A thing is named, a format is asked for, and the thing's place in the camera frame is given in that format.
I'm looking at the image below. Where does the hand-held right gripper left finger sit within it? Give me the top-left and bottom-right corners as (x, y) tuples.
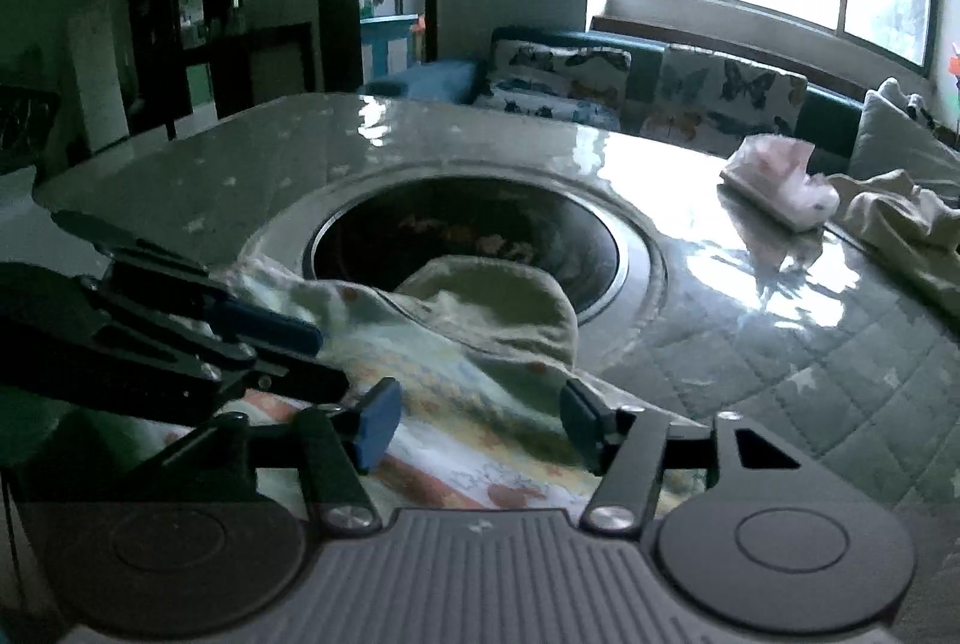
(135, 378), (404, 535)

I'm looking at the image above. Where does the dark wooden cabinet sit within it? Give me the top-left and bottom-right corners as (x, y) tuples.
(124, 0), (245, 137)

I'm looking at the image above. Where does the white board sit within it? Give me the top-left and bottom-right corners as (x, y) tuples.
(67, 3), (130, 155)

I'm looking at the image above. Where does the white tissue pack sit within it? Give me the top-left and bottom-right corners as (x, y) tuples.
(718, 134), (841, 233)

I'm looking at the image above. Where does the white pillow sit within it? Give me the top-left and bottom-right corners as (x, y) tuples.
(847, 78), (960, 203)

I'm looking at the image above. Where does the large butterfly print pillow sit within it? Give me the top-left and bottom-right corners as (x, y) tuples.
(641, 44), (809, 155)

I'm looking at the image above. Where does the teal cabinet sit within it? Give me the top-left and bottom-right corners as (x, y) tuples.
(360, 13), (419, 83)

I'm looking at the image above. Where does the round recessed table stove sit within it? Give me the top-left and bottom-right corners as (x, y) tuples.
(247, 160), (668, 332)

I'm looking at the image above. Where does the cream white garment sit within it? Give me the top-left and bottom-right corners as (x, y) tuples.
(825, 168), (960, 317)

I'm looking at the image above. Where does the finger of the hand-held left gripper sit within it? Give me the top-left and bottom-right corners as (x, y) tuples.
(51, 209), (325, 356)
(82, 284), (351, 424)

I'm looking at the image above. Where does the panda plush toy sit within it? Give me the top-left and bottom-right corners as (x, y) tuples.
(900, 89), (942, 131)

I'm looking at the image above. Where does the flat butterfly print cushion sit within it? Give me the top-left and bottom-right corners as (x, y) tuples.
(476, 76), (625, 130)

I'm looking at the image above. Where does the blue sofa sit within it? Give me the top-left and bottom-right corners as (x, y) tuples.
(364, 25), (867, 165)

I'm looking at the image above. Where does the pastel printed pajama garment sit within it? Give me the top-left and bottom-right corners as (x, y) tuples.
(150, 252), (721, 517)

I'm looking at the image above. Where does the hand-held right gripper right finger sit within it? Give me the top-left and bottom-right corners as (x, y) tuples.
(560, 378), (826, 534)

